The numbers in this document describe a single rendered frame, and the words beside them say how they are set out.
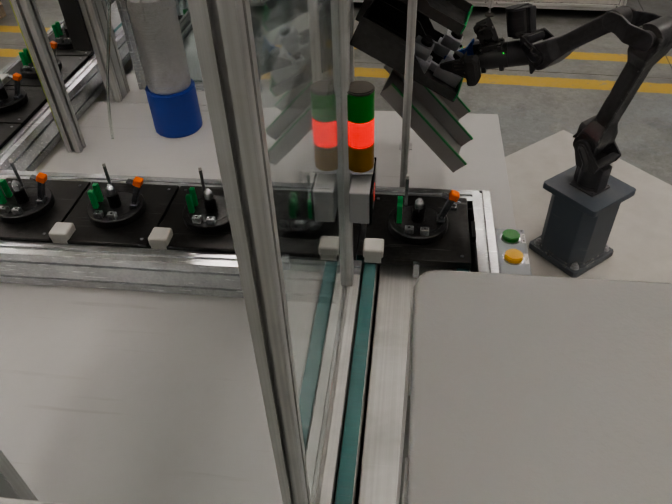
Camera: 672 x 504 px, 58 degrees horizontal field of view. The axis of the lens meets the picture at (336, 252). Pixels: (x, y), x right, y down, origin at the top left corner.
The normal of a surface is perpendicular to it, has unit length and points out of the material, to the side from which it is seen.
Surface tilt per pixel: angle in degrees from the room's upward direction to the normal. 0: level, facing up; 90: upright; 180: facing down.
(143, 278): 90
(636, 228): 0
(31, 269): 90
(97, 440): 0
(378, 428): 0
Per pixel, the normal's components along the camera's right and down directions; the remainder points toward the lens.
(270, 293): -0.12, 0.66
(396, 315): -0.04, -0.75
